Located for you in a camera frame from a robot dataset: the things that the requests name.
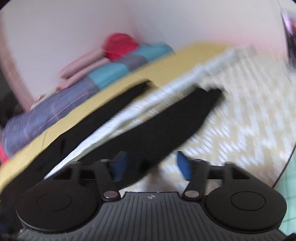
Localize yellow patterned bed cover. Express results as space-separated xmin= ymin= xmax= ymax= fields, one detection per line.
xmin=1 ymin=44 xmax=295 ymax=202

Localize red folded cloth on quilt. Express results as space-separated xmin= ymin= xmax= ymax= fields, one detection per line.
xmin=102 ymin=33 xmax=138 ymax=62

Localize black pants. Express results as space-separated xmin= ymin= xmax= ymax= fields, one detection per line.
xmin=0 ymin=79 xmax=224 ymax=204

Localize blue plaid folded quilt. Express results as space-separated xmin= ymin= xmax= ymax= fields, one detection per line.
xmin=1 ymin=44 xmax=173 ymax=160

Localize pink folded sheets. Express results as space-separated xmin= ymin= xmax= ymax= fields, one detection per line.
xmin=57 ymin=49 xmax=110 ymax=90

